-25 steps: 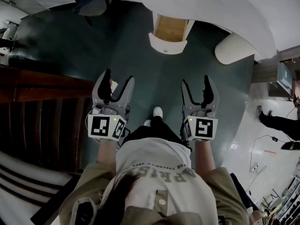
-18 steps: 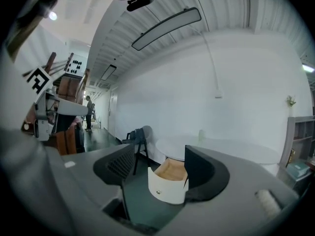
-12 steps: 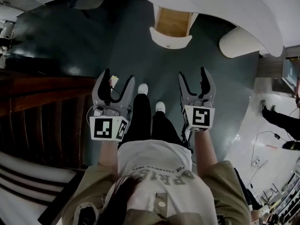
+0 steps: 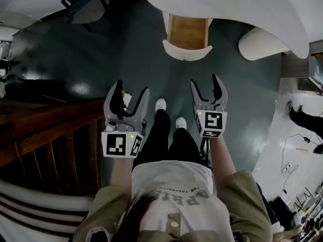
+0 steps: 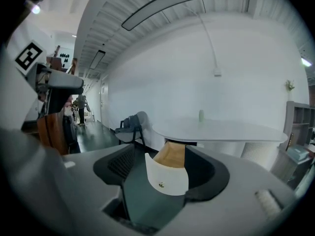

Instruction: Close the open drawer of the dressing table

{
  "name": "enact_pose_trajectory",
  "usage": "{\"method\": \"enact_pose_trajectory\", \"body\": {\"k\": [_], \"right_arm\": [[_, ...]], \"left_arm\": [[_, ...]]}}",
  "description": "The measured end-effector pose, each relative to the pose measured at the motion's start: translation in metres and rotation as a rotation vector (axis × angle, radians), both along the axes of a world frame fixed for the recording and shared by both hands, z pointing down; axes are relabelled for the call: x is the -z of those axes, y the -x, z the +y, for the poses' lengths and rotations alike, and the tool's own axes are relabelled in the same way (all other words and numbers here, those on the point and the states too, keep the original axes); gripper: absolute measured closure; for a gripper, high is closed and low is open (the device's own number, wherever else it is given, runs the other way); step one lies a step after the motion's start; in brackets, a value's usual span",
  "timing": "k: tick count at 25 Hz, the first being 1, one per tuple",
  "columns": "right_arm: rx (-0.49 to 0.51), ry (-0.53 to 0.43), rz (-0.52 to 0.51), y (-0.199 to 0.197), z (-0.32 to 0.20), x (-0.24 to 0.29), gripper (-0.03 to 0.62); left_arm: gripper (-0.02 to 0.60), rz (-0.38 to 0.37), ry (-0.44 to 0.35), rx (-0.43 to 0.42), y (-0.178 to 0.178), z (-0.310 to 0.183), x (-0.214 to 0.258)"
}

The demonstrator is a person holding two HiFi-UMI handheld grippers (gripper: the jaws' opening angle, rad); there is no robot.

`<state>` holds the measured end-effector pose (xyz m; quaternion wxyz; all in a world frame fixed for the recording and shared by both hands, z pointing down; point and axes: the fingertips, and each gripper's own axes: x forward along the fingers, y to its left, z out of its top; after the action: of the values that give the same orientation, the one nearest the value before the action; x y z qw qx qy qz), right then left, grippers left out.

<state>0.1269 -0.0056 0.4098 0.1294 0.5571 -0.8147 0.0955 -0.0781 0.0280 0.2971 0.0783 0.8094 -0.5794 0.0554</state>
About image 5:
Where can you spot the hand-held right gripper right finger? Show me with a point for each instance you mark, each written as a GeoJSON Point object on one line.
{"type": "Point", "coordinates": [241, 185]}

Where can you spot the brown wooden cabinet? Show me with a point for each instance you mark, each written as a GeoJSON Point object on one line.
{"type": "Point", "coordinates": [53, 131]}

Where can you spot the white wall socket box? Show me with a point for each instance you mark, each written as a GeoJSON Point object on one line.
{"type": "Point", "coordinates": [217, 72]}

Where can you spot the white drawer with wooden inside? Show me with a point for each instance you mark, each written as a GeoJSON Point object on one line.
{"type": "Point", "coordinates": [169, 178]}

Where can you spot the white oval dressing table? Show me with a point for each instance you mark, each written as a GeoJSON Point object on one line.
{"type": "Point", "coordinates": [221, 131]}

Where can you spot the grey shelf unit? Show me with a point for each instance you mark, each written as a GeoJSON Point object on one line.
{"type": "Point", "coordinates": [299, 122]}

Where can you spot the dark grey backpack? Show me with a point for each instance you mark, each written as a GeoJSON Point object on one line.
{"type": "Point", "coordinates": [129, 123]}

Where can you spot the white door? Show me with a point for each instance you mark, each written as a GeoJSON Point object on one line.
{"type": "Point", "coordinates": [103, 102]}

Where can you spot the teal flat box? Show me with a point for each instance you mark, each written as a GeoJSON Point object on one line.
{"type": "Point", "coordinates": [298, 152]}

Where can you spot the grey chair with black legs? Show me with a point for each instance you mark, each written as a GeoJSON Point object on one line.
{"type": "Point", "coordinates": [141, 129]}

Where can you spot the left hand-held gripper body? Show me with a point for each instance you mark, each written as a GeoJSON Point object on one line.
{"type": "Point", "coordinates": [61, 81]}

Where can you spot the small potted plant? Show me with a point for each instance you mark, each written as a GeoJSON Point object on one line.
{"type": "Point", "coordinates": [290, 86]}

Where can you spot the long ceiling light panel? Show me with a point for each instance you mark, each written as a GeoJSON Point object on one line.
{"type": "Point", "coordinates": [97, 59]}
{"type": "Point", "coordinates": [160, 7]}

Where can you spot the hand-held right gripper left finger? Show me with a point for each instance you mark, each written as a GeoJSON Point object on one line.
{"type": "Point", "coordinates": [81, 171]}

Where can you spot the pale green vase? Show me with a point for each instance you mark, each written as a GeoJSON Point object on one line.
{"type": "Point", "coordinates": [201, 115]}

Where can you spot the wooden easel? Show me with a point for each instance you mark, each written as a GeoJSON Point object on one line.
{"type": "Point", "coordinates": [57, 60]}

